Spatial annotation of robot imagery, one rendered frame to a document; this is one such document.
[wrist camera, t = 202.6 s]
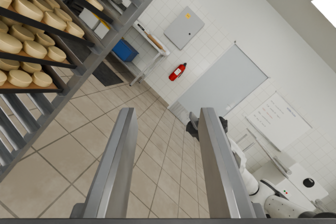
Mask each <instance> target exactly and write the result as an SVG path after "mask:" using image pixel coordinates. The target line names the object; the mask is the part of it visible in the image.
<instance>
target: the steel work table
mask: <svg viewBox="0 0 336 224"><path fill-rule="evenodd" d="M101 1H102V0H101ZM107 1H108V2H109V3H110V4H111V5H112V6H113V7H114V8H115V9H116V10H117V11H118V12H119V13H120V14H121V15H122V14H123V12H124V11H125V8H126V7H125V6H124V5H123V4H122V3H119V4H117V3H114V2H113V1H112V0H107ZM74 2H75V1H74V0H71V2H70V3H69V4H68V6H67V7H68V8H69V9H70V8H71V7H72V5H73V4H74ZM71 11H72V10H71ZM72 12H73V13H74V15H75V16H76V17H77V18H78V19H79V20H80V21H81V22H82V23H83V24H84V25H85V26H86V27H87V29H88V30H89V31H90V32H91V33H92V34H93V35H95V36H96V37H97V38H98V39H99V40H100V41H101V40H102V39H101V38H100V37H99V36H98V35H97V34H96V33H95V32H94V30H93V29H91V28H90V27H89V26H88V25H87V24H86V23H85V22H84V21H83V20H82V19H81V18H80V17H79V15H80V14H79V13H77V12H74V11H72ZM136 21H139V20H138V19H137V20H136ZM139 22H140V21H139ZM140 23H141V22H140ZM141 24H142V23H141ZM142 25H143V24H142ZM132 26H133V27H134V28H135V29H136V30H137V31H138V32H139V33H140V34H141V35H142V36H143V37H144V38H145V39H146V40H147V41H148V42H149V43H150V44H151V45H152V46H153V47H154V48H155V49H156V50H157V51H158V52H159V53H158V54H157V55H156V56H155V57H154V58H153V59H152V60H151V62H150V63H149V64H148V65H147V66H146V67H145V68H144V69H143V70H142V71H141V70H140V69H139V68H138V67H137V66H136V65H135V64H134V63H133V62H132V61H123V60H122V59H121V58H120V57H119V56H118V55H117V54H116V53H115V52H114V51H113V50H111V52H112V53H113V54H114V55H115V56H116V57H117V58H118V59H119V60H120V61H121V62H122V63H123V64H124V65H125V66H126V67H127V68H128V69H129V70H130V71H131V72H132V73H133V74H134V75H135V76H136V78H135V79H134V80H133V81H132V82H131V83H130V85H129V86H132V85H133V84H134V83H135V82H136V81H137V79H138V78H139V77H143V76H144V77H143V78H142V79H141V80H140V81H139V83H141V82H142V81H143V80H144V79H145V78H146V77H147V76H148V74H149V73H150V72H151V71H152V70H153V69H154V68H155V67H156V66H157V65H158V64H159V63H160V62H161V60H162V59H163V58H164V57H167V56H168V55H169V54H170V53H171V52H170V51H169V50H168V49H167V48H166V47H165V46H164V45H163V44H162V43H161V42H160V41H159V40H158V39H157V38H156V37H155V36H154V35H153V34H152V33H151V32H150V31H149V30H148V29H147V28H146V27H145V26H144V25H143V26H144V27H145V28H146V29H147V30H148V31H149V32H150V35H151V36H152V37H153V38H154V39H155V40H156V41H157V42H158V43H159V44H160V45H161V46H162V47H163V49H164V50H165V52H164V51H163V50H161V49H160V48H159V47H158V46H156V45H155V44H154V43H153V42H152V41H151V40H150V39H149V38H148V36H147V35H145V34H144V33H143V32H142V31H141V30H140V29H139V28H138V27H137V26H136V25H135V24H134V23H133V25H132ZM160 54H161V55H163V56H162V57H161V58H160V60H159V61H158V62H157V63H156V64H155V65H154V66H153V67H152V68H151V69H150V70H149V71H148V72H147V74H146V75H145V74H144V72H145V71H146V70H147V69H148V67H149V66H150V65H151V64H152V63H153V62H154V61H155V60H156V59H157V58H158V57H159V55H160Z"/></svg>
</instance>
